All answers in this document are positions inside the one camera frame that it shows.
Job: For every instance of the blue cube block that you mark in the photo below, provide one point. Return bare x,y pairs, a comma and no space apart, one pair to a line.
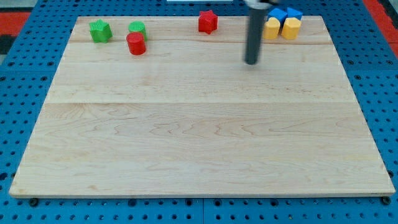
278,14

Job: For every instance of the blue triangle block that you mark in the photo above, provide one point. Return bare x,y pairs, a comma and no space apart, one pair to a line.
294,13

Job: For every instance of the green cylinder block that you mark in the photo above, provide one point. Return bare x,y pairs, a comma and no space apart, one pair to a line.
138,26

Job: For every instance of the light wooden board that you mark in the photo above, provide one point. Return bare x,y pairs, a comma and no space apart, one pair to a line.
188,118

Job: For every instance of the yellow hexagon block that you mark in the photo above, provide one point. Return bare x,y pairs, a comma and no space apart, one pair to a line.
291,27

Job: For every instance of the green star block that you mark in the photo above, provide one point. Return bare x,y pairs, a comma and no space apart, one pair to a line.
100,31

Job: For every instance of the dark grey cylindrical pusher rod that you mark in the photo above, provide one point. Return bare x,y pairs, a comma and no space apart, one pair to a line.
254,35

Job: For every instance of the red cylinder block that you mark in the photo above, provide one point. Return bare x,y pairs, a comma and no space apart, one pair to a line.
136,43

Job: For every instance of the yellow heart block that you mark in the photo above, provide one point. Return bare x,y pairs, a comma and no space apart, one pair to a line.
271,28

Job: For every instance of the silver rod mount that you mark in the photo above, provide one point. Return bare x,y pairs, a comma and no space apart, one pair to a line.
261,4

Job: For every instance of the red star block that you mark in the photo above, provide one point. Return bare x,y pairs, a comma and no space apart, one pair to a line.
207,21

